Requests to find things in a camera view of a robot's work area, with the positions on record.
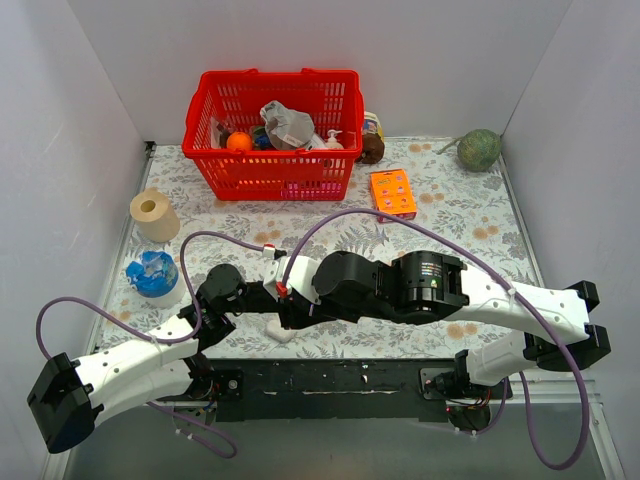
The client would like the white earbud charging case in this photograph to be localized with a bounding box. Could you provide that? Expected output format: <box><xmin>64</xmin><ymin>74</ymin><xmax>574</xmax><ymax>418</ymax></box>
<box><xmin>265</xmin><ymin>321</ymin><xmax>295</xmax><ymax>343</ymax></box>

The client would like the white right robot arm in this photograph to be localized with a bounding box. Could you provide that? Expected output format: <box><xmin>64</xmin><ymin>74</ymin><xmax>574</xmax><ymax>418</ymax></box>
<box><xmin>263</xmin><ymin>251</ymin><xmax>611</xmax><ymax>398</ymax></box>

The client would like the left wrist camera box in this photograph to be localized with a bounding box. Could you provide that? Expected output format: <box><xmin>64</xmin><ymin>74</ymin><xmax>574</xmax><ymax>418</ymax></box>
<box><xmin>262</xmin><ymin>243</ymin><xmax>287</xmax><ymax>282</ymax></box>

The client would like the brown jar with label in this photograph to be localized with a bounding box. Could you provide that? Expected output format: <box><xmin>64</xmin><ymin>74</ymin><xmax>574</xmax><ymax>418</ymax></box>
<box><xmin>356</xmin><ymin>111</ymin><xmax>385</xmax><ymax>165</ymax></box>

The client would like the dark green toy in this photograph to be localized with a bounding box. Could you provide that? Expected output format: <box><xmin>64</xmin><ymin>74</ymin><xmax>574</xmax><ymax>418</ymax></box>
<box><xmin>250</xmin><ymin>125</ymin><xmax>274</xmax><ymax>151</ymax></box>

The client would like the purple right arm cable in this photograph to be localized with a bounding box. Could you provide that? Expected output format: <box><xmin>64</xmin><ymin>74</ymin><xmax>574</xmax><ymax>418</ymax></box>
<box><xmin>279</xmin><ymin>207</ymin><xmax>592</xmax><ymax>471</ymax></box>

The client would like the orange fruit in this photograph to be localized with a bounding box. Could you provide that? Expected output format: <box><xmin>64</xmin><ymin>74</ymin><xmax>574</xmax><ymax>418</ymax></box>
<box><xmin>226</xmin><ymin>131</ymin><xmax>253</xmax><ymax>151</ymax></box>

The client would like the red plastic shopping basket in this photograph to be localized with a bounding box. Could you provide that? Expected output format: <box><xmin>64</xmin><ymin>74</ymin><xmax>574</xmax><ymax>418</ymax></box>
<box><xmin>182</xmin><ymin>68</ymin><xmax>364</xmax><ymax>201</ymax></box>

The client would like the grey crumpled bag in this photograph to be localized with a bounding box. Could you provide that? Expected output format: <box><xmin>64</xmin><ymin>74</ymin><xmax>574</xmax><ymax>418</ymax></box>
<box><xmin>260</xmin><ymin>101</ymin><xmax>315</xmax><ymax>151</ymax></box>

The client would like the floral patterned table mat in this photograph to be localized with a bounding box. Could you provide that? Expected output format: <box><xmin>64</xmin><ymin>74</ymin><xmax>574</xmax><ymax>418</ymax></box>
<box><xmin>97</xmin><ymin>135</ymin><xmax>546</xmax><ymax>361</ymax></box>

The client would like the orange snack box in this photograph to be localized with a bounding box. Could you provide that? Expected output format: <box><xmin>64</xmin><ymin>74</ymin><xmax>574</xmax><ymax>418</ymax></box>
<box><xmin>369</xmin><ymin>169</ymin><xmax>417</xmax><ymax>220</ymax></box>

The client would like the beige paper roll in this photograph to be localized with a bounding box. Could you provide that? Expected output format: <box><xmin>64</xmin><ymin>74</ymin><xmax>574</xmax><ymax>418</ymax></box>
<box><xmin>129</xmin><ymin>187</ymin><xmax>180</xmax><ymax>243</ymax></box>

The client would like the green melon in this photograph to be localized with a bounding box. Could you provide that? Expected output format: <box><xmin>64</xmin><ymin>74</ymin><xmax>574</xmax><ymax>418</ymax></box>
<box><xmin>436</xmin><ymin>129</ymin><xmax>502</xmax><ymax>173</ymax></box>

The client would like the blue wrapped tissue roll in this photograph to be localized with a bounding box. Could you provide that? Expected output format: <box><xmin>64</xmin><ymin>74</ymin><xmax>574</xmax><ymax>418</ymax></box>
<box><xmin>125</xmin><ymin>251</ymin><xmax>186</xmax><ymax>308</ymax></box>

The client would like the white pump bottle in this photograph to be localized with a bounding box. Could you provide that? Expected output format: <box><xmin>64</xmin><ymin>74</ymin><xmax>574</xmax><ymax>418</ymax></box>
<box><xmin>325</xmin><ymin>129</ymin><xmax>343</xmax><ymax>150</ymax></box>

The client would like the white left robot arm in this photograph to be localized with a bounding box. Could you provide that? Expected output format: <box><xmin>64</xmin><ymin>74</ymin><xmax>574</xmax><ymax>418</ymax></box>
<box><xmin>27</xmin><ymin>260</ymin><xmax>281</xmax><ymax>454</ymax></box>

